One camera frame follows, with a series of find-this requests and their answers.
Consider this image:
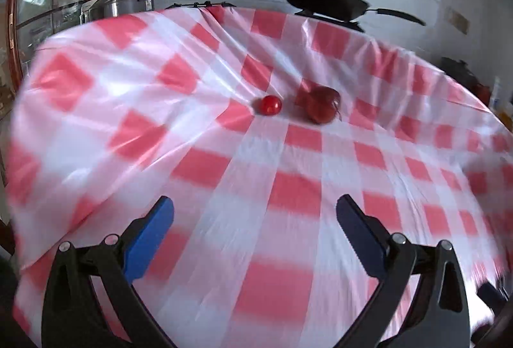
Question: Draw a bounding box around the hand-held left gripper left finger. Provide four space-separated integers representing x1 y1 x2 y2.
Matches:
41 196 177 348

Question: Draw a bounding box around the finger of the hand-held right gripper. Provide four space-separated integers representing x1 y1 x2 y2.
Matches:
477 283 508 312

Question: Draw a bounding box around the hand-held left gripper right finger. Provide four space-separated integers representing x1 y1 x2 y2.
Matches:
336 194 472 348

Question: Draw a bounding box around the smooth dark red apple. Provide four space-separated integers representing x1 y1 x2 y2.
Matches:
305 86 342 125

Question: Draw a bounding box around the red cherry tomato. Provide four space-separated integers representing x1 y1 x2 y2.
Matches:
260 95 283 116

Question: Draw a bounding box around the red white checked tablecloth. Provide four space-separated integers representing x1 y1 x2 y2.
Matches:
4 5 513 348

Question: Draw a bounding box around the dark clay pot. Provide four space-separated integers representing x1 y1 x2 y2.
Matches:
441 57 479 90

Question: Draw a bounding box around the black frying pan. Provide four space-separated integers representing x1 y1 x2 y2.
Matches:
294 7 427 32

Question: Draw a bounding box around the black gas stove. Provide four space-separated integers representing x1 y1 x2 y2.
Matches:
164 1 238 11

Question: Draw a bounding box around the wooden door frame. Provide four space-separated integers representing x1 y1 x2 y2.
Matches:
6 0 121 92

